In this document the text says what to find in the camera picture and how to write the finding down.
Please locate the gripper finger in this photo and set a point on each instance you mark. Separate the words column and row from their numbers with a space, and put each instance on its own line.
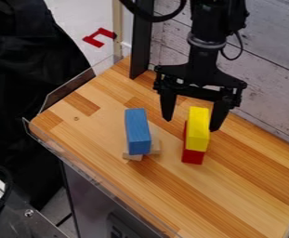
column 167, row 107
column 218, row 115

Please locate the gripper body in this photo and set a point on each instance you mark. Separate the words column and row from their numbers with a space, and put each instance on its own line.
column 200, row 77

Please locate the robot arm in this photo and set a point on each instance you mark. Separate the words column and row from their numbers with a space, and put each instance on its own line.
column 210, row 18

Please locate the yellow rectangular block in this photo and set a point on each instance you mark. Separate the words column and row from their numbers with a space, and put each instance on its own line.
column 198, row 128

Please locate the blue block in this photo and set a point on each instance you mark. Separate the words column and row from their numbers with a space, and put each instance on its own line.
column 137, row 130

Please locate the plain wooden block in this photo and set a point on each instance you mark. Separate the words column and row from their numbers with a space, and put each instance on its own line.
column 150, row 148

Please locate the red block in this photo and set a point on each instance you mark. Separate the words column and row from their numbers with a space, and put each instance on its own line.
column 190, row 155

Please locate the black upright post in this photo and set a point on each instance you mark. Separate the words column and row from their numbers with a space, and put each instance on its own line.
column 141, row 40

